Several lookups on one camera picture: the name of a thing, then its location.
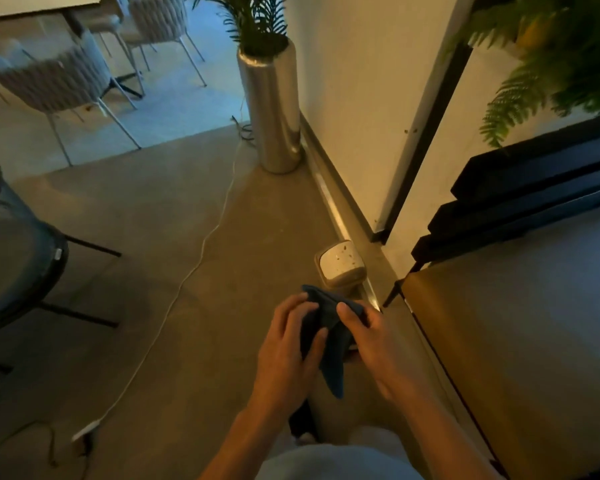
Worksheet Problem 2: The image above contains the person's right hand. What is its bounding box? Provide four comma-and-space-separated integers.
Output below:
335, 301, 425, 403

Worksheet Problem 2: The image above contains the person's left hand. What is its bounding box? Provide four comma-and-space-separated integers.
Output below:
249, 292, 329, 421

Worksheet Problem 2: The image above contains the dark blue cloth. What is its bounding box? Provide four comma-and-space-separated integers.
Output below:
299, 284, 369, 399

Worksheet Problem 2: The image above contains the person's right forearm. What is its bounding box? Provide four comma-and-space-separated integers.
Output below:
395, 389, 502, 480

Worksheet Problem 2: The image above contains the person's left black shoe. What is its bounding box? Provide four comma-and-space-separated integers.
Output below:
288, 398, 317, 441

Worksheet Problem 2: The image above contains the metal floor threshold strip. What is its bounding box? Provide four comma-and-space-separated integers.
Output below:
302, 139, 382, 311

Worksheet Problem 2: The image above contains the brown bench with sticker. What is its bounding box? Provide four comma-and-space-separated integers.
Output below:
402, 199, 600, 480

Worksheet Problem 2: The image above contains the black metal grille partition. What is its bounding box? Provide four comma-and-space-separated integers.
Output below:
382, 112, 600, 308

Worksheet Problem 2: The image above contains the silver cylinder planter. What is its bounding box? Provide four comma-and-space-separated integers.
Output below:
237, 37, 304, 175

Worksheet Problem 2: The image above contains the green fern plant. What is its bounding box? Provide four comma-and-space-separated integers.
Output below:
459, 0, 600, 148

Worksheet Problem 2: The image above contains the green palm plant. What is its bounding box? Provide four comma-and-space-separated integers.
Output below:
189, 0, 289, 59

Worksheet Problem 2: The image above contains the yellow plant pot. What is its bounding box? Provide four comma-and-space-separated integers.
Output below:
515, 12, 553, 53

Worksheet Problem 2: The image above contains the grey woven chair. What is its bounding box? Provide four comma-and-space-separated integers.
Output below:
0, 29, 142, 167
125, 0, 209, 88
77, 0, 131, 58

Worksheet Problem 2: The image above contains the white dining table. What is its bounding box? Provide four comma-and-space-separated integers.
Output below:
0, 0, 146, 101

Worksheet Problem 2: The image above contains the white power cable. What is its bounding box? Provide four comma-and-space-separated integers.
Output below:
72, 139, 246, 443

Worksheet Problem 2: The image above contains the black wall post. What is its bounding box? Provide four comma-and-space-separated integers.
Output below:
372, 42, 475, 244

